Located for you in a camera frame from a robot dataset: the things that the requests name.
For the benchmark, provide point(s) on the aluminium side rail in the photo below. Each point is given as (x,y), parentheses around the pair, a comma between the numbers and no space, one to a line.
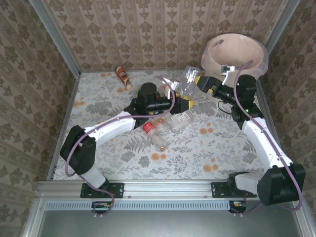
(274,128)
(68,111)

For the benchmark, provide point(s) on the brown label bottle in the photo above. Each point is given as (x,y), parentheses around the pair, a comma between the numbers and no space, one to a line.
(123,77)

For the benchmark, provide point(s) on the white label clear bottle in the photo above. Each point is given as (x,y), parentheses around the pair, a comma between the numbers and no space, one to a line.
(181,119)

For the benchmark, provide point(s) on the red label clear bottle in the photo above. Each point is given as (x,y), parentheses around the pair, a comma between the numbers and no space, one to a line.
(148,127)

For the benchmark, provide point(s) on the aluminium frame post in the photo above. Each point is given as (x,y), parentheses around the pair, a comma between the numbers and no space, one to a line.
(280,24)
(58,39)

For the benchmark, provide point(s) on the grey metal sheet panel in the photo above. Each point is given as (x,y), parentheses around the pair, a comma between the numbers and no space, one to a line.
(160,224)

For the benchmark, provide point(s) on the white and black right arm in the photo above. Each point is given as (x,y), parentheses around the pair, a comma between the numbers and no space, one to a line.
(261,139)

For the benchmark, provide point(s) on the clear plastic bottle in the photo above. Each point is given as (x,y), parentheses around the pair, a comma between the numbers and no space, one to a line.
(190,79)

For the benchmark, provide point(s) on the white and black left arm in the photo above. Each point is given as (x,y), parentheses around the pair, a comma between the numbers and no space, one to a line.
(108,126)

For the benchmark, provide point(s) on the pink plastic waste bin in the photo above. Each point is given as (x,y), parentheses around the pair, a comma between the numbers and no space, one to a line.
(265,64)

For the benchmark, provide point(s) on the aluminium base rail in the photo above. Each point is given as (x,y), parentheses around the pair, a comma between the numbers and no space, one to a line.
(168,190)

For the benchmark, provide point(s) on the floral patterned table cover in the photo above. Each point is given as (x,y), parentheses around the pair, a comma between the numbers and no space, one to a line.
(197,153)

